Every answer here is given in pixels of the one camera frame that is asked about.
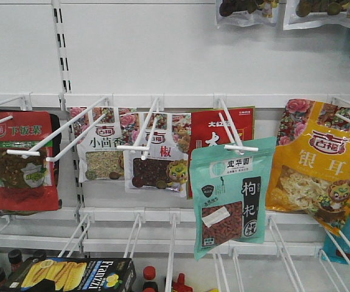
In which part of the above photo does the yellow white fungus pouch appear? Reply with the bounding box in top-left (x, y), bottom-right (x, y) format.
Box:
top-left (266, 99), bottom-right (350, 235)

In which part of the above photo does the white fennel seed pouch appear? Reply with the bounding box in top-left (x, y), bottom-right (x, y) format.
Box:
top-left (77, 106), bottom-right (136, 183)

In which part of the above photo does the white peg hook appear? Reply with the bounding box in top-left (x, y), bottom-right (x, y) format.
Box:
top-left (217, 95), bottom-right (259, 155)
top-left (0, 94), bottom-right (41, 159)
top-left (117, 97), bottom-right (160, 161)
top-left (17, 96), bottom-right (109, 159)

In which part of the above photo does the white peg hook far left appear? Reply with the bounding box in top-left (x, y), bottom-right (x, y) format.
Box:
top-left (0, 94), bottom-right (41, 159)

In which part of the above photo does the white dried fruit pouch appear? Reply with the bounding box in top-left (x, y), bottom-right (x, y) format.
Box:
top-left (283, 0), bottom-right (350, 30)
top-left (215, 0), bottom-right (279, 27)

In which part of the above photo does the white peppercorn pouch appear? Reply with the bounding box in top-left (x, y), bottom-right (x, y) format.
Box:
top-left (122, 112), bottom-right (191, 198)

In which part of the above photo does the white dried fruit pouch right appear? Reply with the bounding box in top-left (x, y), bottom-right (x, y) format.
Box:
top-left (283, 0), bottom-right (350, 30)

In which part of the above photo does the white slotted shelf upright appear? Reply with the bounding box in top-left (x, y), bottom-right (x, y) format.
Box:
top-left (52, 0), bottom-right (73, 94)

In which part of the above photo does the white dried fruit pouch left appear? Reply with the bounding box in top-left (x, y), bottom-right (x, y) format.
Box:
top-left (215, 0), bottom-right (279, 27)

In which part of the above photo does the black Franzzi cookie box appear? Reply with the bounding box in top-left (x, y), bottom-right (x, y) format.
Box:
top-left (0, 257), bottom-right (136, 291)

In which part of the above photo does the red sauce squeeze pouch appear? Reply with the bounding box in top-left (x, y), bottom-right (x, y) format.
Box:
top-left (172, 273), bottom-right (193, 292)

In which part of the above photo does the red cap sauce bottle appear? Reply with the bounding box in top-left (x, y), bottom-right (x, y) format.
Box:
top-left (142, 266), bottom-right (158, 292)

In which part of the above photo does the red pickled vegetable pouch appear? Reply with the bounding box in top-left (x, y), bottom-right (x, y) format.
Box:
top-left (0, 111), bottom-right (62, 212)

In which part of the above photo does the teal goji berry pouch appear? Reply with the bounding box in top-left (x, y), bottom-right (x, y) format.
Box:
top-left (189, 137), bottom-right (275, 260)

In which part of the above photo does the dark pouch behind red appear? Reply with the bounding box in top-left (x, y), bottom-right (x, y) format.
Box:
top-left (0, 109), bottom-right (63, 217)

